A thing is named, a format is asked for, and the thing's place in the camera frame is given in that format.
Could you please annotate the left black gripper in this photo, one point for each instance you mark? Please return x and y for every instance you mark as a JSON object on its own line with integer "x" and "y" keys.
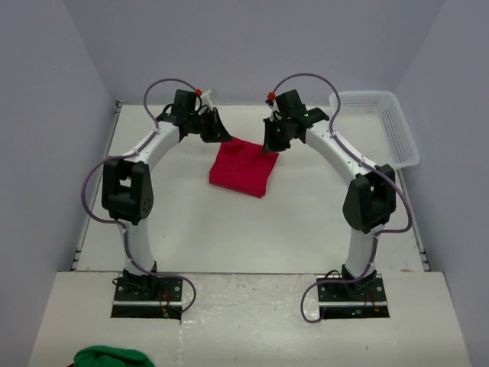
{"x": 217, "y": 132}

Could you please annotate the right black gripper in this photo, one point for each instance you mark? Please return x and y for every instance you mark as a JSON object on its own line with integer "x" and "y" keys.
{"x": 271, "y": 145}

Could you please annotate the red t shirt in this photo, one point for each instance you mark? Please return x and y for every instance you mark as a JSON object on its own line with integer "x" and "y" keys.
{"x": 243, "y": 167}

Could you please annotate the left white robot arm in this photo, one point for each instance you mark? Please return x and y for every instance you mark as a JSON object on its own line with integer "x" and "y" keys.
{"x": 127, "y": 189}

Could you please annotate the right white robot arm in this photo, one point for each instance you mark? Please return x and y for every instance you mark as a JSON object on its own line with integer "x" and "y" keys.
{"x": 369, "y": 200}

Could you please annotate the white plastic basket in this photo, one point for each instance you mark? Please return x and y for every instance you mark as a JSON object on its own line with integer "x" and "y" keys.
{"x": 373, "y": 123}

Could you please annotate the green t shirt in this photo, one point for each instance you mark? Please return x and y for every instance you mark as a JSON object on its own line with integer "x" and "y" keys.
{"x": 103, "y": 354}

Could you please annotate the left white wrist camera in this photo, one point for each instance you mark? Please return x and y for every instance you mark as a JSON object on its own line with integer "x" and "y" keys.
{"x": 204, "y": 98}

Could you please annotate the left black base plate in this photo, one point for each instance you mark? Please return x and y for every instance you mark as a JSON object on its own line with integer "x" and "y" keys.
{"x": 147, "y": 291}

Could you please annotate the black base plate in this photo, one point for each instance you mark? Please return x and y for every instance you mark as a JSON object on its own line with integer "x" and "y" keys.
{"x": 369, "y": 292}
{"x": 147, "y": 291}

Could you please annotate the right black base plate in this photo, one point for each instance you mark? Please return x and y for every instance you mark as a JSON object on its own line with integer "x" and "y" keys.
{"x": 369, "y": 292}

